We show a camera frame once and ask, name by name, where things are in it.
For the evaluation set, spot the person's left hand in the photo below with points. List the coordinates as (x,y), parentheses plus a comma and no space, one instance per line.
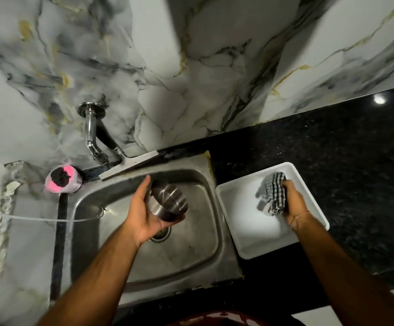
(141,217)

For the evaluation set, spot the person's right hand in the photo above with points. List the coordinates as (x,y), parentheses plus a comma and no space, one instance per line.
(293,203)

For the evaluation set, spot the person's right fingers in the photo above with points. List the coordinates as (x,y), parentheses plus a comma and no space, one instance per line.
(284,191)

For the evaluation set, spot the person's left thumb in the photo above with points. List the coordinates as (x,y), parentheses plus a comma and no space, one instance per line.
(142,195)

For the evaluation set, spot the black white checkered cloth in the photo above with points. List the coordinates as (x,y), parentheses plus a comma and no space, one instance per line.
(273,193)

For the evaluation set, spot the stainless steel cup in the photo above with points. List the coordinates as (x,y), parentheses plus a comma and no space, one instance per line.
(168,200)

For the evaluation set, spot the person's right forearm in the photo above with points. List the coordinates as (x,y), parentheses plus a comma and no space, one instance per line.
(346,278)

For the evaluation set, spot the person's left forearm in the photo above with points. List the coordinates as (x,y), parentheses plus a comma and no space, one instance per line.
(95,283)

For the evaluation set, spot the thin thread wrist band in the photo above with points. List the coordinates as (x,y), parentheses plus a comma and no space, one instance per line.
(298,218)

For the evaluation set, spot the white squeegee blade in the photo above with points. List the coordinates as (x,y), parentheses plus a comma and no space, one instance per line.
(129,164)

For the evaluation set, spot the sink drain strainer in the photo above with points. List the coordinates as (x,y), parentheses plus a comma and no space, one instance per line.
(161,234)

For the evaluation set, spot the white square tray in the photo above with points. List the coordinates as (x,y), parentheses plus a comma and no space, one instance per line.
(247,227)

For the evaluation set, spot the pink scrubber holder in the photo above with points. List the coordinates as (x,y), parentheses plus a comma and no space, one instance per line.
(73,181)

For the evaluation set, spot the stainless steel sink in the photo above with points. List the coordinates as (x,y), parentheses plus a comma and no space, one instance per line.
(186,254)

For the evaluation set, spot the black scrub pad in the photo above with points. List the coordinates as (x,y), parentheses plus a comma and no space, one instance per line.
(60,177)

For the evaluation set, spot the person's red garment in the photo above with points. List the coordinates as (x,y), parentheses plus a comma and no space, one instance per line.
(220,319)

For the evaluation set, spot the chrome wall faucet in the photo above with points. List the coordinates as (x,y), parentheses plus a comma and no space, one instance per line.
(90,132)

